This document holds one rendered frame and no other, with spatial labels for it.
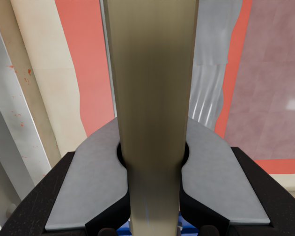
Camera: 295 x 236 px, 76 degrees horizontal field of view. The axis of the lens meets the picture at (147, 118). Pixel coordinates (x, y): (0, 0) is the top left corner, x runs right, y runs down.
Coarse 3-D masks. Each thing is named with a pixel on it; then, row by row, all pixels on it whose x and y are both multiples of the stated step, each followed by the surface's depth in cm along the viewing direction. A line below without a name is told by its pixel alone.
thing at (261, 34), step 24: (72, 0) 21; (96, 0) 21; (264, 0) 21; (288, 0) 21; (72, 24) 22; (96, 24) 22; (240, 24) 23; (264, 24) 23; (288, 24) 23; (72, 48) 24; (96, 48) 24; (240, 48) 24; (264, 48) 24; (288, 48) 24
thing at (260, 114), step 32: (256, 64) 25; (288, 64) 25; (96, 96) 27; (224, 96) 27; (256, 96) 27; (288, 96) 27; (96, 128) 30; (224, 128) 30; (256, 128) 30; (288, 128) 30; (256, 160) 33; (288, 160) 33
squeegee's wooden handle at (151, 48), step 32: (128, 0) 5; (160, 0) 5; (192, 0) 6; (128, 32) 6; (160, 32) 6; (192, 32) 6; (128, 64) 6; (160, 64) 6; (192, 64) 7; (128, 96) 7; (160, 96) 7; (128, 128) 8; (160, 128) 8; (128, 160) 9; (160, 160) 8; (160, 192) 10; (160, 224) 11
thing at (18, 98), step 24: (0, 0) 20; (0, 24) 20; (0, 48) 20; (24, 48) 23; (0, 72) 21; (24, 72) 23; (0, 96) 23; (24, 96) 23; (24, 120) 25; (48, 120) 28; (24, 144) 26; (48, 144) 28; (48, 168) 29
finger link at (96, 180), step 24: (96, 144) 10; (120, 144) 10; (72, 168) 8; (96, 168) 8; (120, 168) 8; (72, 192) 7; (96, 192) 7; (120, 192) 7; (72, 216) 6; (96, 216) 6; (120, 216) 7
